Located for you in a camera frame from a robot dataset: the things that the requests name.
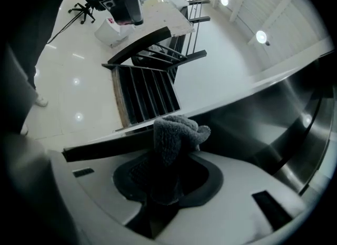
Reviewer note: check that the grey fuzzy cloth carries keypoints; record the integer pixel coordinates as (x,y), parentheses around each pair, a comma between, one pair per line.
(173,133)

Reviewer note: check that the person's black clothing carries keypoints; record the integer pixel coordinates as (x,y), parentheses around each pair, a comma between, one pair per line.
(31,28)

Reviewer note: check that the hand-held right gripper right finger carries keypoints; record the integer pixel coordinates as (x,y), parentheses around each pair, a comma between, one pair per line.
(231,207)

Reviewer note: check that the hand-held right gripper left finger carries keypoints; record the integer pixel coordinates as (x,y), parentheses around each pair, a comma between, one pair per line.
(100,186)

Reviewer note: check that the person's left white shoe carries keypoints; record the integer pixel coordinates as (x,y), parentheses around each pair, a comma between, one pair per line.
(41,101)

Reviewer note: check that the round ceiling light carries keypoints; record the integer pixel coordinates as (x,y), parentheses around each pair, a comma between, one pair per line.
(224,0)

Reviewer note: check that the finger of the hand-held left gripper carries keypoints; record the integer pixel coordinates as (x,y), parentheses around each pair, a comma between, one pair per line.
(134,4)
(119,4)

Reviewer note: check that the small ceiling sensor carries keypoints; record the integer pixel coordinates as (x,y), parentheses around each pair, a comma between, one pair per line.
(268,43)

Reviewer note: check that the white waste bin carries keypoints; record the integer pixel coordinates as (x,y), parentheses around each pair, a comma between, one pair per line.
(110,34)

